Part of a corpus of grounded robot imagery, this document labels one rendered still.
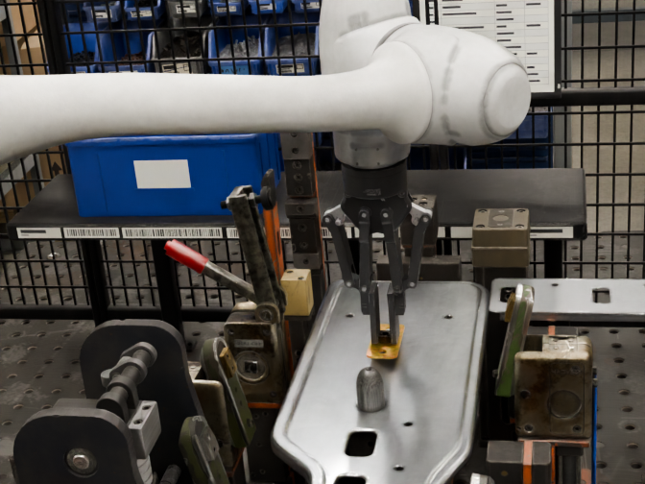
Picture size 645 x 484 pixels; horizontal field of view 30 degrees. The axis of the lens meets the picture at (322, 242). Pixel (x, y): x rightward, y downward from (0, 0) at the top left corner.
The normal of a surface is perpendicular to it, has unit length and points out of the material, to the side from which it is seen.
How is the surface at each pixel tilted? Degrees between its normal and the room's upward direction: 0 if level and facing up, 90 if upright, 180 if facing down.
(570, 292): 0
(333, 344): 0
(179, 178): 90
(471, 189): 0
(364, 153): 90
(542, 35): 90
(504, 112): 90
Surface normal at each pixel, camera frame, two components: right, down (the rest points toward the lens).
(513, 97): 0.68, 0.26
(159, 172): -0.17, 0.42
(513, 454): -0.08, -0.91
